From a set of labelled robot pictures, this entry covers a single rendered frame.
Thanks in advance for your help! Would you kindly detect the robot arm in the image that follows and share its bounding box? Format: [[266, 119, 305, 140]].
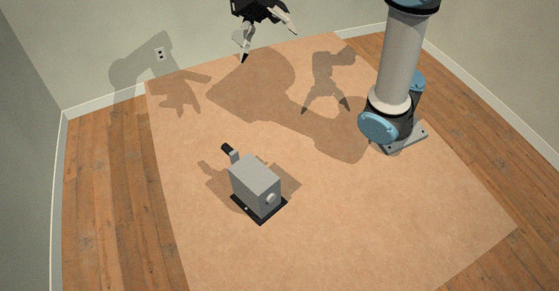
[[357, 0, 441, 145]]

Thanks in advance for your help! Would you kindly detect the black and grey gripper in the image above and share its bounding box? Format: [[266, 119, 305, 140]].
[[230, 0, 298, 63]]

